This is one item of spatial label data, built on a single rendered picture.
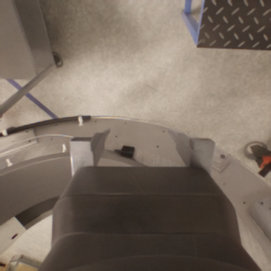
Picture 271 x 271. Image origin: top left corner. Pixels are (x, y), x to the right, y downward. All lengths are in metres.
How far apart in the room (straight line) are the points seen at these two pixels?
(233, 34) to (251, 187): 0.46
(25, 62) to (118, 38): 0.52
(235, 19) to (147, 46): 0.70
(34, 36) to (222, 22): 0.98
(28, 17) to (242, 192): 1.25
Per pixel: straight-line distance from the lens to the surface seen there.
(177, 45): 1.24
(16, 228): 1.00
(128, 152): 0.70
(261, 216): 0.63
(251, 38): 0.66
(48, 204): 1.10
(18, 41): 1.14
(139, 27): 1.22
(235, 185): 0.71
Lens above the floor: 1.20
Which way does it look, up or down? 49 degrees down
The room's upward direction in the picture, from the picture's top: 170 degrees counter-clockwise
